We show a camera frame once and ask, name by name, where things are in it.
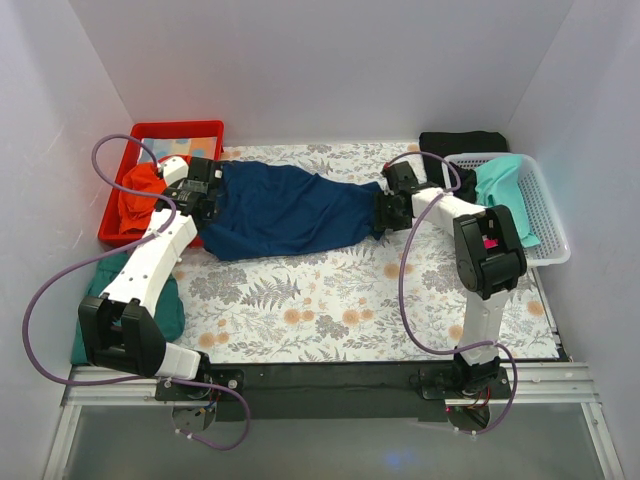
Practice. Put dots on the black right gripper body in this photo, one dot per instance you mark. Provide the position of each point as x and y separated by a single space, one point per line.
383 211

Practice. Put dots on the teal t shirt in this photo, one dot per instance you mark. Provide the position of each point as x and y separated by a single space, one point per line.
497 184

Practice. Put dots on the black folded t shirt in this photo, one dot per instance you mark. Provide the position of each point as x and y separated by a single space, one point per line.
443 144

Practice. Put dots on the red plastic bin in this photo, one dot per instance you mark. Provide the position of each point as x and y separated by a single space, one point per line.
108 232

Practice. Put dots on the patterned folded cloth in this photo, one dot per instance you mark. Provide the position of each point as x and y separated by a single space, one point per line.
204 147

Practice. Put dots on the floral table mat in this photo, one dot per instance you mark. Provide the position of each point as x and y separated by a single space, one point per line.
382 299

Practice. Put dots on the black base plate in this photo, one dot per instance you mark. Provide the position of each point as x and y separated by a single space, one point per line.
353 390

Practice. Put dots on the aluminium frame rail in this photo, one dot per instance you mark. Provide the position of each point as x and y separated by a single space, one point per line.
538 383

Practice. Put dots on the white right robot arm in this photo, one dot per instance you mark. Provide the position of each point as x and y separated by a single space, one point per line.
489 260

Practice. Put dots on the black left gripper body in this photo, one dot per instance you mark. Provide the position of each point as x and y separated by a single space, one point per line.
211 201

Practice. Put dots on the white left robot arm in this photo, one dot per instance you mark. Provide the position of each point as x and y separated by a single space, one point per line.
168 235

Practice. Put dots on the dark blue t shirt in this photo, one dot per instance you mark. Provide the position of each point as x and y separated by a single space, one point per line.
269 211

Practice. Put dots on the white plastic basket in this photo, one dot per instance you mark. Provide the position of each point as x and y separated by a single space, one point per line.
543 217

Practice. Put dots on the black t shirt in basket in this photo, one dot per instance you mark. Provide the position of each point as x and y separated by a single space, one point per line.
468 182

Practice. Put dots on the orange t shirt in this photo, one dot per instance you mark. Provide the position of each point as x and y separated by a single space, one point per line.
134 210

